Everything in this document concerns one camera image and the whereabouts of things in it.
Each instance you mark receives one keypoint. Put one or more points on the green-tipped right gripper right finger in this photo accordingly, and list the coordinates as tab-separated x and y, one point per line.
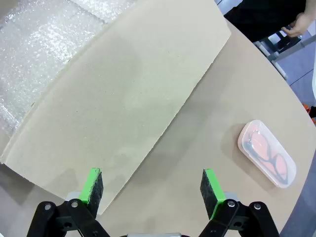
212	190

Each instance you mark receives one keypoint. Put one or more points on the green-tipped right gripper left finger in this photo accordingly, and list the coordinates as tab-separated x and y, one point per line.
93	187

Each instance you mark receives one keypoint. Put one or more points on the black-framed glasses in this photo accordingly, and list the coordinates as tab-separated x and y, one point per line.
268	159

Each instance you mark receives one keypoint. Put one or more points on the pink translucent glasses case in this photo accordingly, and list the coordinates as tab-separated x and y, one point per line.
250	130

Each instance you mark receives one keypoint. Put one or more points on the brown cardboard shipping box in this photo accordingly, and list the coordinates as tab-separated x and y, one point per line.
123	98

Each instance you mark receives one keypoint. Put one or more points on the person's left forearm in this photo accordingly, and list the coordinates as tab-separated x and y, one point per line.
311	8

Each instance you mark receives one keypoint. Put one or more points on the person's left hand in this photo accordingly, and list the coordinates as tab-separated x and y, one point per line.
300	24

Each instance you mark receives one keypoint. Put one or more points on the orange cloth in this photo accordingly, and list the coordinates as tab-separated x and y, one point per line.
311	112

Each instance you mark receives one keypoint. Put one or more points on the clear bubble wrap sheet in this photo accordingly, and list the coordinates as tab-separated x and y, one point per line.
37	49

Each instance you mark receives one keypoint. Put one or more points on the person in black t-shirt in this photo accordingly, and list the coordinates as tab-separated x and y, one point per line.
259	17

